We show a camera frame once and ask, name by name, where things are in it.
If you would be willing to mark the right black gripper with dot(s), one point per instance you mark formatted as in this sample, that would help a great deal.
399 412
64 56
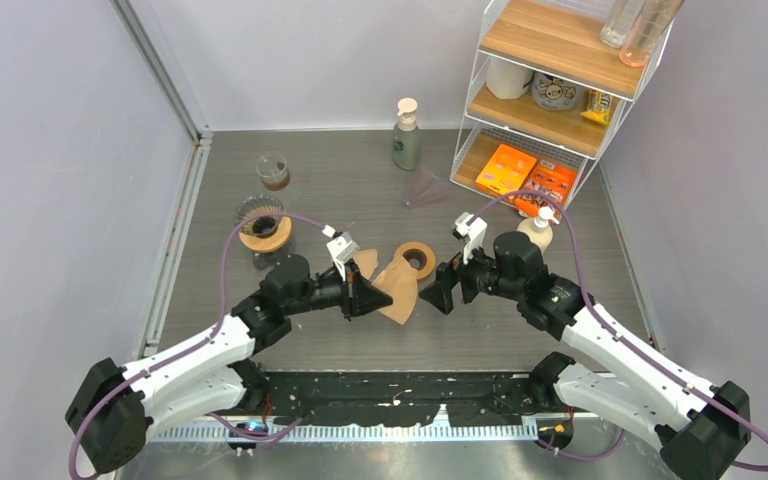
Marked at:
439 292

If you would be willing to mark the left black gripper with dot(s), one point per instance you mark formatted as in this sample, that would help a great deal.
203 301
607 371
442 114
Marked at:
359 297

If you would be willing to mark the small wooden ring holder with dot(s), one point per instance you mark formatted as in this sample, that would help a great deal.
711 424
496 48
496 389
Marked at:
419 256

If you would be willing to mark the large wooden ring holder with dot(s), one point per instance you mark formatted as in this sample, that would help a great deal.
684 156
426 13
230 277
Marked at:
276 240

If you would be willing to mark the dark ribbed glass dripper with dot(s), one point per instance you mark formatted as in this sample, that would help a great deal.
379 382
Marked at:
256 215

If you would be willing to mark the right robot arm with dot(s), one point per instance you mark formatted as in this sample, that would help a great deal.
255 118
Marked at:
692 423

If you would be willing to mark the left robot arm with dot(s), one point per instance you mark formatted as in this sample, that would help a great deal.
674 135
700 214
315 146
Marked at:
117 409

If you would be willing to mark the pink glass dripper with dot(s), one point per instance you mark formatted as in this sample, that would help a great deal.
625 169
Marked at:
425 188

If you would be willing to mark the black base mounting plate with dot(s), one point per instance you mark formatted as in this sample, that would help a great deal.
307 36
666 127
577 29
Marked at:
397 398

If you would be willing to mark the glass carafe server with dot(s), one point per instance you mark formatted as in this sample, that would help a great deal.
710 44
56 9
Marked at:
265 260

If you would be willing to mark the cream pump bottle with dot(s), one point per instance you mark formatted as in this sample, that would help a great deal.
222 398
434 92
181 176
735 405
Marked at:
539 229

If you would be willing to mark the orange box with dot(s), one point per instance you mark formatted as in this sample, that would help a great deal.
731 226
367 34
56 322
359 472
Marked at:
505 171

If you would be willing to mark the small glass with wood band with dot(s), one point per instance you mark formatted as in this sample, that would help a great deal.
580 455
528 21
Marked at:
273 171

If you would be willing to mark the orange snack packet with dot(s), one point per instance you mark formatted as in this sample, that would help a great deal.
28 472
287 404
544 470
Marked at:
550 178

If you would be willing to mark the green pump bottle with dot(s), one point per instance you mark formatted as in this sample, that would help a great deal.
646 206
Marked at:
406 145

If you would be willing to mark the white paper roll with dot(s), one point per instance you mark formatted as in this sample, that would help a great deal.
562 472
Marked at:
507 80

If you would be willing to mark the cartoon printed tin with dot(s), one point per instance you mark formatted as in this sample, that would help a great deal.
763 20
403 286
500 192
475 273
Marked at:
555 94

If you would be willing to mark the yellow snack bag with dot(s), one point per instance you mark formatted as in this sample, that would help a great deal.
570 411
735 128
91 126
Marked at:
599 108

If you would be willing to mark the clear glass bottle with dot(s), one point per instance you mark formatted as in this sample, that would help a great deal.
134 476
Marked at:
620 21

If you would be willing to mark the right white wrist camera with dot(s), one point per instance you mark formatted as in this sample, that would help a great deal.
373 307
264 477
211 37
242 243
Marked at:
470 230

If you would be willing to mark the aluminium frame rail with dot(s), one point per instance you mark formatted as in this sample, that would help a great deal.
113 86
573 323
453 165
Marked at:
143 24

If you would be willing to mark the white wire wooden shelf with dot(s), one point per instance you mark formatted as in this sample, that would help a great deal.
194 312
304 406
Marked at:
561 40

